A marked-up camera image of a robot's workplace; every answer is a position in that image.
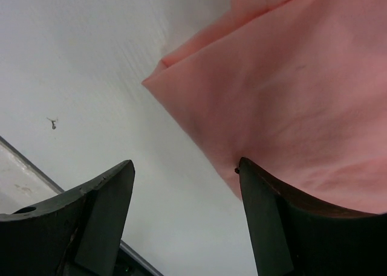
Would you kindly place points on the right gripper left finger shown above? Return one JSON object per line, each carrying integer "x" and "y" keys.
{"x": 77, "y": 232}

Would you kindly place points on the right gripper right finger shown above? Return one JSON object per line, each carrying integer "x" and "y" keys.
{"x": 294, "y": 233}

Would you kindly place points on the pink t-shirt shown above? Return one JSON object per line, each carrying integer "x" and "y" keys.
{"x": 297, "y": 86}

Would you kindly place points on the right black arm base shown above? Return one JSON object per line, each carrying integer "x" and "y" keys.
{"x": 130, "y": 263}

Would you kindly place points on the white foam strip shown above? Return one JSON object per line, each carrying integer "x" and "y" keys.
{"x": 22, "y": 183}

